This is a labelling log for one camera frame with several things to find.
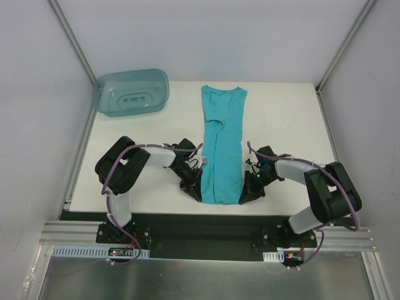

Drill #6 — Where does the teal t shirt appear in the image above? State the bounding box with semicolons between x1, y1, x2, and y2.
201;85;247;205

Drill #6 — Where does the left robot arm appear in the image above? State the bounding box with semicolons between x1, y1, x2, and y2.
94;136;202;244

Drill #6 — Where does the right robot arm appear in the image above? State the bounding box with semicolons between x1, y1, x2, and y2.
239;146;362;249

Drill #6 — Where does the translucent blue plastic bin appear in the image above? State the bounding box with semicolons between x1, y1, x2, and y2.
91;69;169;117

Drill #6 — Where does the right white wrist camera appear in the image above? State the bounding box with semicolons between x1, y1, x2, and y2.
244;154;253;171

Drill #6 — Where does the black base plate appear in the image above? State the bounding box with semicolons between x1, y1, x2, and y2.
96;212;317;261

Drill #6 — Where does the right white cable duct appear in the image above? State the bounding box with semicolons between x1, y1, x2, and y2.
262;251;284;263

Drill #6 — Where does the white cable duct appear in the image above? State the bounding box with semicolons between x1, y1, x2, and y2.
52;246;150;259
262;251;284;263

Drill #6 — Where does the left white cable duct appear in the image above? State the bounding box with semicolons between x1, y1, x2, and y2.
52;246;150;259

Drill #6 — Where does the left aluminium frame post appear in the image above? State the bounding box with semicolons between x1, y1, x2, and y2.
47;0;96;85

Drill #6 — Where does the aluminium frame post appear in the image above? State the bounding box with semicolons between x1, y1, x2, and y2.
47;0;96;85
315;0;378;95

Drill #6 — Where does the right aluminium frame post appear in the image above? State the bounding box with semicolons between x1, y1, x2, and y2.
315;0;378;95

